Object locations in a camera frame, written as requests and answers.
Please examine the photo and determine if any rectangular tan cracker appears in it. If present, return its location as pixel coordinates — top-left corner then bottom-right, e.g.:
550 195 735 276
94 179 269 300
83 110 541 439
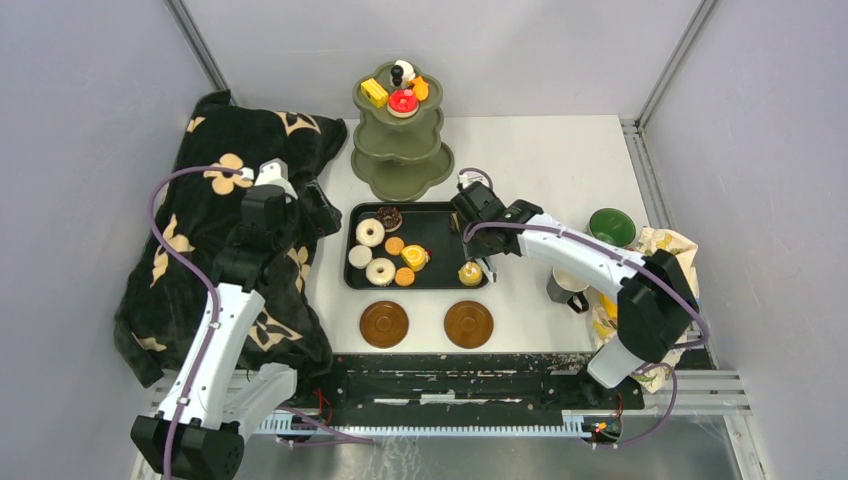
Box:
450 212 462 233

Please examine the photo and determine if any yellow cream cupcake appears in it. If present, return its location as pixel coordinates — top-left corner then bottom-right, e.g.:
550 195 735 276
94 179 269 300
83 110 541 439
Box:
458 261 484 287

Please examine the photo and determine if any round tan biscuit lower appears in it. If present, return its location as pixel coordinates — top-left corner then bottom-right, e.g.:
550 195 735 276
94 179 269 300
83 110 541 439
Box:
394 267 416 287

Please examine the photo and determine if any yellow layered cake slice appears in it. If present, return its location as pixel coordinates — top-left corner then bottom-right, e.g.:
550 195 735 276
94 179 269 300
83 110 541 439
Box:
360 77 390 108

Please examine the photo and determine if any white cake block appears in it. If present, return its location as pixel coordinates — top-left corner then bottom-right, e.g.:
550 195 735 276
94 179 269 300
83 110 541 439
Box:
390 60 417 89

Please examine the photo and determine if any white round cake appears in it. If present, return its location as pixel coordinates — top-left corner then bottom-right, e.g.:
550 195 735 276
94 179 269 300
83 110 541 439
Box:
347 245 373 270

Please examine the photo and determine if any brown wooden coaster right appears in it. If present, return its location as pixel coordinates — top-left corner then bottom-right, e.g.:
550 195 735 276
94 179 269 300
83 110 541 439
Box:
443 300 494 349

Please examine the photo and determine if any round tan biscuit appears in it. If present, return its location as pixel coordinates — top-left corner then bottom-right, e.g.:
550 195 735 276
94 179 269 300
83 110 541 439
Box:
394 267 416 287
384 236 406 256

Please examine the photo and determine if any patterned white yellow cloth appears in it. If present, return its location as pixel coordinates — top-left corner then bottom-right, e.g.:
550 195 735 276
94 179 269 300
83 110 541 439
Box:
588 227 706 393

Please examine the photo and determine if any green three-tier serving stand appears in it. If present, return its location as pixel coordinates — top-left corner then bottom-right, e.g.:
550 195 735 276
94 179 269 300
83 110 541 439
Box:
351 60 455 202

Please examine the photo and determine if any grey mug white inside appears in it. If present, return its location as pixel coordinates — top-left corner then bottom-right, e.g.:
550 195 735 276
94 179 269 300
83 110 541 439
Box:
546 267 590 314

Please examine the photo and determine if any steel tongs white handle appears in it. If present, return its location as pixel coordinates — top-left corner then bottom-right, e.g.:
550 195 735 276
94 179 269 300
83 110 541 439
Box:
457 212 497 283

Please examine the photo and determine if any brown wooden coaster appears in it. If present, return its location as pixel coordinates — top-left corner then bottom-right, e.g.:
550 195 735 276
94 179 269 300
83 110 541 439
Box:
443 300 494 349
359 301 409 349

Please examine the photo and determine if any chocolate sprinkle donut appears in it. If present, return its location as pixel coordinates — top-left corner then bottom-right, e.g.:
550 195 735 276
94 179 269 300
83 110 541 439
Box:
375 206 403 233

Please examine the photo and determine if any red glazed donut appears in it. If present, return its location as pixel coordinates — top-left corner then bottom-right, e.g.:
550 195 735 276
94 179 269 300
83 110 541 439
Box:
386 89 420 119

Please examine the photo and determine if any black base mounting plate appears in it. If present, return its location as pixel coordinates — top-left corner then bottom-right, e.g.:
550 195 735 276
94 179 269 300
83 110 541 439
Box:
295 353 645 412

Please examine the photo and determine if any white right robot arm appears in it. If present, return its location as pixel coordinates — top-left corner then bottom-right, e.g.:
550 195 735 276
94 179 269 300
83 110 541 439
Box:
451 179 708 408

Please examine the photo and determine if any brown wooden coaster left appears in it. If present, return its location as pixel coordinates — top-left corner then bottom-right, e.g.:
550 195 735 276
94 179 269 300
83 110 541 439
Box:
359 301 409 349

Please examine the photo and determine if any orange fish-shaped pastry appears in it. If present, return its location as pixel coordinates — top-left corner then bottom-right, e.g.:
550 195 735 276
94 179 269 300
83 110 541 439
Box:
410 75 430 103

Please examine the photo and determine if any white glazed donut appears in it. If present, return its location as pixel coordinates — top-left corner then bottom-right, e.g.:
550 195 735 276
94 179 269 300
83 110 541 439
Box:
355 218 385 248
365 258 396 287

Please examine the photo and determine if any round tan biscuit upper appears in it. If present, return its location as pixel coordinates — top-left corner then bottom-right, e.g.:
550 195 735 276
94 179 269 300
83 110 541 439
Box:
384 236 406 256

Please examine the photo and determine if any yellow swirl roll cake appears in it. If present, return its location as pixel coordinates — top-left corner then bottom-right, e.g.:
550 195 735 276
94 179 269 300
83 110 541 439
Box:
401 244 430 272

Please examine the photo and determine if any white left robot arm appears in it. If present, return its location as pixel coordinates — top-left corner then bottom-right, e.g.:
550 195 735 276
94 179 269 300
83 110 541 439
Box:
130 159 315 479

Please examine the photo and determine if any black rectangular tray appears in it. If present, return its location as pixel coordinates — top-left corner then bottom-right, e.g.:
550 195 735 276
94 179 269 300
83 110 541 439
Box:
343 201 469 290

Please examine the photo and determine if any black floral plush blanket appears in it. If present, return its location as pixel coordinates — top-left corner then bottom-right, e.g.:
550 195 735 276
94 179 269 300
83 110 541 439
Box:
113 90 348 388

